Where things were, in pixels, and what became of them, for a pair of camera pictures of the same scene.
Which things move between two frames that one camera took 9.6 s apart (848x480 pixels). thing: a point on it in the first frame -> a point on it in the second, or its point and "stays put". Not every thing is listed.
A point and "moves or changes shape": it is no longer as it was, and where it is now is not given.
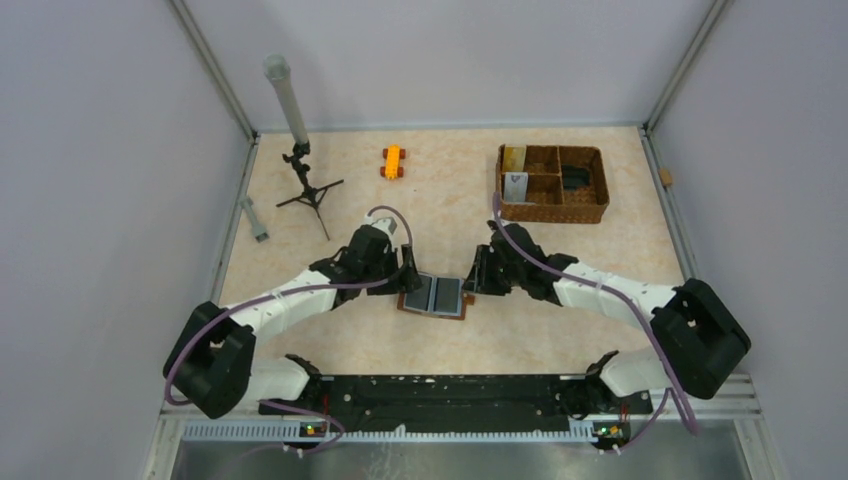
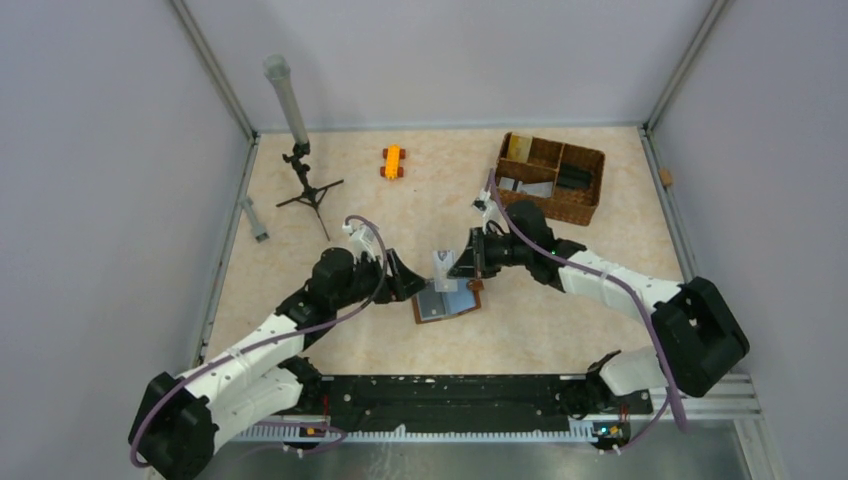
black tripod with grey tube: [278, 69] stays put
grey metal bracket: [260, 234] stays put
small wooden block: [666, 177] stays put
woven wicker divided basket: [552, 184] stays put
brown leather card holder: [442, 297] moves or changes shape
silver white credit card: [515, 186] -> [443, 283]
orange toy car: [392, 169] stays put
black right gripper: [479, 280] -> [471, 264]
